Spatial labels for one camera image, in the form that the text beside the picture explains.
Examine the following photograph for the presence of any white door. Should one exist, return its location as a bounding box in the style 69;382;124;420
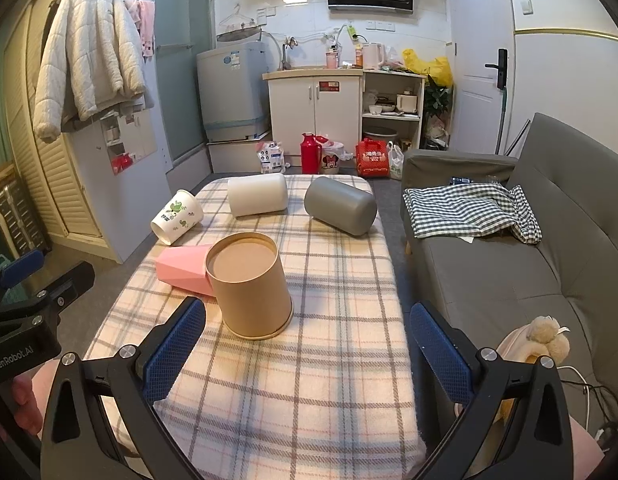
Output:
446;0;514;156

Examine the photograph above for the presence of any grey washing machine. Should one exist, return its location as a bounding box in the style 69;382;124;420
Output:
196;41;271;143

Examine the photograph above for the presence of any white electric kettle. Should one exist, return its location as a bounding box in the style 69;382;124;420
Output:
361;41;387;72

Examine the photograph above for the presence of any grey plastic cup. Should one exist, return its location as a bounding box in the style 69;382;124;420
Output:
303;176;379;237

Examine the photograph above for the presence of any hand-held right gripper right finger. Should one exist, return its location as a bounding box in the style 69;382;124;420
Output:
409;301;574;480

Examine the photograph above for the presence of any white washer stand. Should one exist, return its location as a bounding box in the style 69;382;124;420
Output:
206;137;275;173

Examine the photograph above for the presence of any white open shelf unit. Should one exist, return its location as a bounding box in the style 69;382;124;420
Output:
361;70;427;161

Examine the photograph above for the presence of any wire clothes hanger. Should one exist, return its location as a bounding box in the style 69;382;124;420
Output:
219;2;257;31

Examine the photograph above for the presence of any grey sofa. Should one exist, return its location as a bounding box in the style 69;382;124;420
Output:
401;112;618;441

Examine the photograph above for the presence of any red thermos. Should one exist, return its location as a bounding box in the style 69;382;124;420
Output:
300;132;317;175

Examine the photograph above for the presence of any white paper cup green print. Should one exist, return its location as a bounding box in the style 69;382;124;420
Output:
150;189;205;247

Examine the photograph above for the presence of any wall mirror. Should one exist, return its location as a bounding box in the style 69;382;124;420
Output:
100;107;157;176

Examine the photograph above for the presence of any white puffer jacket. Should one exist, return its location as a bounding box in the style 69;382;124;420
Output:
32;0;147;143

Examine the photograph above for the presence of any white sink cabinet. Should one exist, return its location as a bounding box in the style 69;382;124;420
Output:
261;67;365;153

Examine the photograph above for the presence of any yellow plastic bag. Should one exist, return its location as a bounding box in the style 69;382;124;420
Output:
402;49;454;88

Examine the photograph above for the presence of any frosted glass sliding door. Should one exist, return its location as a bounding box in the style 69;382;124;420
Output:
154;0;215;171

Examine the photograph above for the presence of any black cable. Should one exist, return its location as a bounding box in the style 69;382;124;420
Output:
559;377;618;431

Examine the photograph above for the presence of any white blue packet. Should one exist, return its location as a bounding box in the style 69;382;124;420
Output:
256;140;286;175

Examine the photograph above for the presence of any plaid blanket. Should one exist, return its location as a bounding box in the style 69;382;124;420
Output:
82;174;430;480

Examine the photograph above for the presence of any black door lock handle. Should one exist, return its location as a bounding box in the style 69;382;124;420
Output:
485;48;508;90

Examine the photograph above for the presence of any tan paper cup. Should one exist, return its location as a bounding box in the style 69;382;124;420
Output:
204;231;294;341

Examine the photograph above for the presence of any green potted plant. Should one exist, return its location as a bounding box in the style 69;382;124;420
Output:
424;75;455;121

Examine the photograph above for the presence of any green checked cloth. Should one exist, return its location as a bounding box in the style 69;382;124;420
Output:
403;182;542;245

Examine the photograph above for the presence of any person's left hand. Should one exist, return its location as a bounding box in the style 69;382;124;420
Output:
12;374;44;431

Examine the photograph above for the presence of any pink faceted cup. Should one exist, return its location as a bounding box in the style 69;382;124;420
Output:
155;244;217;298

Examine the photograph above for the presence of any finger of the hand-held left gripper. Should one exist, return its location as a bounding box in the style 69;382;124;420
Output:
0;249;45;288
35;261;96;332

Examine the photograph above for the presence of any beige plush toy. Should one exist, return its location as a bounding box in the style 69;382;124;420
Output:
524;316;572;363

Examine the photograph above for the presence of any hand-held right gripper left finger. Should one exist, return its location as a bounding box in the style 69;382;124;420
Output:
39;296;207;480

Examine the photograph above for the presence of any metal faucet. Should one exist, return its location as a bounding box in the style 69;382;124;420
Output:
281;36;300;70

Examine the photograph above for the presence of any white plastic cup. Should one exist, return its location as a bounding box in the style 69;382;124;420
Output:
227;173;289;218

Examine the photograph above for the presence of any red shopping bag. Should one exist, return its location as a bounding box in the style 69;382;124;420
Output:
355;138;391;179

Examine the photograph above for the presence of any white cable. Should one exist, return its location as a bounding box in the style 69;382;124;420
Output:
559;364;597;386

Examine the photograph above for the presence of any louvered wardrobe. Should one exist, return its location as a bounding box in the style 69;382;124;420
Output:
4;0;120;261

